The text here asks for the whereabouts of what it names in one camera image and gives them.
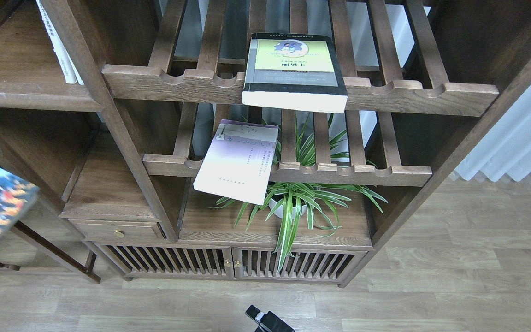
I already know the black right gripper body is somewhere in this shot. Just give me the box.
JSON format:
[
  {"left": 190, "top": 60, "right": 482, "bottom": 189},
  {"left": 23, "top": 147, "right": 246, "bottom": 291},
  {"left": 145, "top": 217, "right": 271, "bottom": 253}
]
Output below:
[{"left": 245, "top": 305, "right": 295, "bottom": 332}]

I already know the white plant pot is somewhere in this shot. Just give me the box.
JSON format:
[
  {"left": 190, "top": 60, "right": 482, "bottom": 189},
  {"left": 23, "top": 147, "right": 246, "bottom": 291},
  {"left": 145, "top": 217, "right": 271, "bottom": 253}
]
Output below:
[{"left": 268, "top": 194, "right": 307, "bottom": 220}]

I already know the spider plant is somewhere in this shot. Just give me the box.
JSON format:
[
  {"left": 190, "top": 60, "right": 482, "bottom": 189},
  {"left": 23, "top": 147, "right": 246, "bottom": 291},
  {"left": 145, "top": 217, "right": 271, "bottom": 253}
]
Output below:
[{"left": 234, "top": 120, "right": 388, "bottom": 273}]

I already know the lavender white paperback book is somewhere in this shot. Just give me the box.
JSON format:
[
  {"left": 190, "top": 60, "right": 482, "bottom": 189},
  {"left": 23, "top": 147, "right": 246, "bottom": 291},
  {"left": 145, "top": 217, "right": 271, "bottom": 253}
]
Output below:
[{"left": 193, "top": 119, "right": 278, "bottom": 205}]

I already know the brass drawer knob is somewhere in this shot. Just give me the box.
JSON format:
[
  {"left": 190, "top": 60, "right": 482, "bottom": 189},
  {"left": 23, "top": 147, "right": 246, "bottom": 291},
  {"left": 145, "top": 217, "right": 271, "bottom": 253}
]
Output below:
[{"left": 114, "top": 228, "right": 125, "bottom": 239}]

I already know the dark wooden bookshelf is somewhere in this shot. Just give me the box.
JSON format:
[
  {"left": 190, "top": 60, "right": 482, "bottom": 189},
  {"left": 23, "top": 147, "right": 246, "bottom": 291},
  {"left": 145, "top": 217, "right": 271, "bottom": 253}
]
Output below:
[{"left": 0, "top": 0, "right": 531, "bottom": 287}]

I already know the green and black thick book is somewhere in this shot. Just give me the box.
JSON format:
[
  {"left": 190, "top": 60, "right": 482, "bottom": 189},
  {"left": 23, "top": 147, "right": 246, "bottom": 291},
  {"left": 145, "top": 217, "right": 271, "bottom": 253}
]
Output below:
[{"left": 242, "top": 32, "right": 348, "bottom": 113}]

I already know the white upright book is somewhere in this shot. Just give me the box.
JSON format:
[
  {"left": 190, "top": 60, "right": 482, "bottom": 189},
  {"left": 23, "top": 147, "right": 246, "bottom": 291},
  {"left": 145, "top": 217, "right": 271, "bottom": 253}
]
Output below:
[
  {"left": 36, "top": 0, "right": 78, "bottom": 84},
  {"left": 68, "top": 57, "right": 84, "bottom": 85}
]

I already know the white curtain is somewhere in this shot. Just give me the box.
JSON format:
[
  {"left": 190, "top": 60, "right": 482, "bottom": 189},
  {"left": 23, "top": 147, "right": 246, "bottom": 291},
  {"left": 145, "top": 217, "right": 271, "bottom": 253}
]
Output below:
[{"left": 454, "top": 85, "right": 531, "bottom": 182}]

